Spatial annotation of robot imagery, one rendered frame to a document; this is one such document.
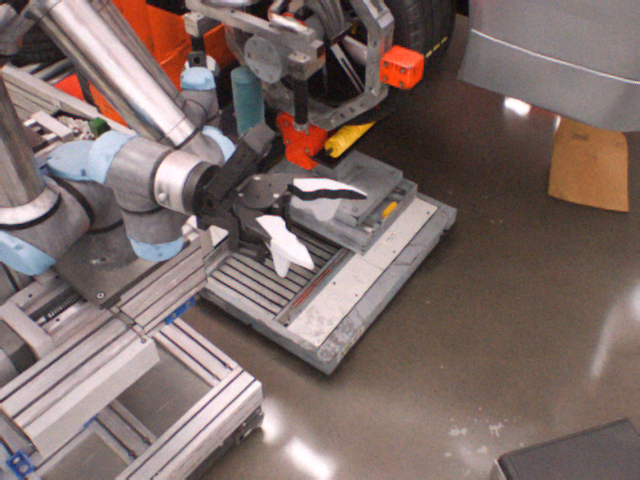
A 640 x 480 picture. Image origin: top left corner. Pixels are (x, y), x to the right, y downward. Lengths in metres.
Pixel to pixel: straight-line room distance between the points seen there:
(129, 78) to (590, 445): 1.28
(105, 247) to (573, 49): 1.18
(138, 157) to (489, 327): 1.61
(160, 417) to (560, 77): 1.35
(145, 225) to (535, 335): 1.61
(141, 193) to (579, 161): 2.33
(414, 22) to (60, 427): 1.22
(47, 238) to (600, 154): 2.38
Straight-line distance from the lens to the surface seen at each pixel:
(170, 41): 2.20
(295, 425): 2.01
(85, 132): 2.12
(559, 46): 1.78
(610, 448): 1.73
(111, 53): 0.99
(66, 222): 1.17
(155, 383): 1.89
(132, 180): 0.86
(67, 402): 1.29
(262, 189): 0.80
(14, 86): 2.88
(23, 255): 1.14
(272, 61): 1.77
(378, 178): 2.37
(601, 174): 2.94
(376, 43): 1.73
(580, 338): 2.32
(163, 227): 0.93
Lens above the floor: 1.78
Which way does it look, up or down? 46 degrees down
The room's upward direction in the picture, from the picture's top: straight up
